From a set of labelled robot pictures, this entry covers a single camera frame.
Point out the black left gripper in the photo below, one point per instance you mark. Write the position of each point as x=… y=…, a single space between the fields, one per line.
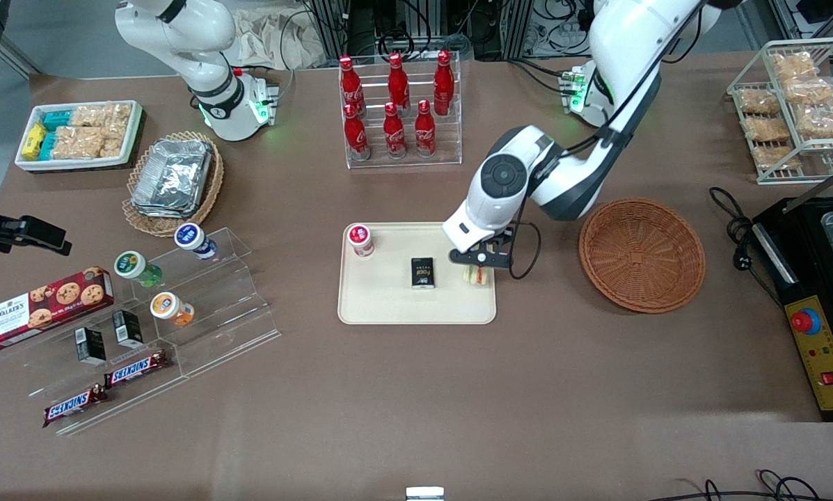
x=498 y=241

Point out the triangular sandwich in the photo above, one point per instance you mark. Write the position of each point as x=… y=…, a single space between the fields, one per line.
x=477 y=275

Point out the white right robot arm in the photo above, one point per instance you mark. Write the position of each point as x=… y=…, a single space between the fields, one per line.
x=214 y=62

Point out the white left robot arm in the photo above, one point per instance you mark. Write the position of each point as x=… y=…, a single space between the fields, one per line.
x=625 y=42

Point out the white rectangular snack tray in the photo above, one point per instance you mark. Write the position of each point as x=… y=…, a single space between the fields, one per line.
x=68 y=163

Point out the beige plastic serving tray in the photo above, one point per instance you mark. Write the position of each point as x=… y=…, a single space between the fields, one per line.
x=388 y=299

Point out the round brown wicker basket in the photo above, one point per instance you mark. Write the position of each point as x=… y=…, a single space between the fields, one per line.
x=642 y=257

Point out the oval tan wicker basket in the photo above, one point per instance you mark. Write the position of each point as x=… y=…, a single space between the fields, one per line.
x=209 y=195

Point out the small black box gold print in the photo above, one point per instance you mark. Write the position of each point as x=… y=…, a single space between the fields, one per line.
x=423 y=273

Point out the red Walkers cookie box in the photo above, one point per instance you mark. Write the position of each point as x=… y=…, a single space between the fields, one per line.
x=47 y=309

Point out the teal snack pack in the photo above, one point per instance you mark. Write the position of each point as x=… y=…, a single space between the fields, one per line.
x=58 y=120
x=49 y=145

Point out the yellow snack pack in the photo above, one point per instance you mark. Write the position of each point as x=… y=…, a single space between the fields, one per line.
x=33 y=141

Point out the green lid yogurt cup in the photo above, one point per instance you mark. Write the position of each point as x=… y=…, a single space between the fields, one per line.
x=131 y=266

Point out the clear rice cracker pack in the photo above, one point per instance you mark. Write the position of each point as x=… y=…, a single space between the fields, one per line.
x=87 y=116
x=117 y=115
x=76 y=142
x=112 y=142

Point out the red lid yogurt cup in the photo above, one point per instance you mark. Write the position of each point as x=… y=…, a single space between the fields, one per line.
x=360 y=238

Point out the small black box white label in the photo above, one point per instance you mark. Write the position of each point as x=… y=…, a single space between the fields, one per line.
x=90 y=346
x=128 y=329

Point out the clear acrylic bottle rack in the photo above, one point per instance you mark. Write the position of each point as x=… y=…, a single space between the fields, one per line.
x=451 y=139

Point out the silver foil container stack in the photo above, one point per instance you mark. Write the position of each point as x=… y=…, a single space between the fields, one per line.
x=172 y=177

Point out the orange lid yogurt cup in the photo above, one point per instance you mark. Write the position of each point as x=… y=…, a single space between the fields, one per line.
x=165 y=306

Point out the red cola bottle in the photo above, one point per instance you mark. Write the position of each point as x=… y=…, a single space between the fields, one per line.
x=394 y=136
x=444 y=83
x=425 y=133
x=356 y=136
x=398 y=83
x=351 y=83

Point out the blue lid yogurt cup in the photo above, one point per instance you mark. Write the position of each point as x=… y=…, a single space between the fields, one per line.
x=190 y=238

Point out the Snickers chocolate bar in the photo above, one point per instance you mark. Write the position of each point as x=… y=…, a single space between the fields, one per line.
x=136 y=369
x=74 y=406

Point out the clear acrylic step stand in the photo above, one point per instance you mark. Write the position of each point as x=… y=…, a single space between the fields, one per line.
x=235 y=306

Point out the small white device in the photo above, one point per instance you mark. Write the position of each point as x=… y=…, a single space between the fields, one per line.
x=424 y=494

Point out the crumpled beige cloth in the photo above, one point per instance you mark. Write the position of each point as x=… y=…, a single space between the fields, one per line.
x=270 y=42

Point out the black machine with yellow panel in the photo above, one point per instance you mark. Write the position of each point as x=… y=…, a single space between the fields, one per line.
x=820 y=348

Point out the grey metal bar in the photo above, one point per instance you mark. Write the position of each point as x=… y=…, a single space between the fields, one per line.
x=823 y=186

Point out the aluminium frame rack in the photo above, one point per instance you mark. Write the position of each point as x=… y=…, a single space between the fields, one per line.
x=332 y=28

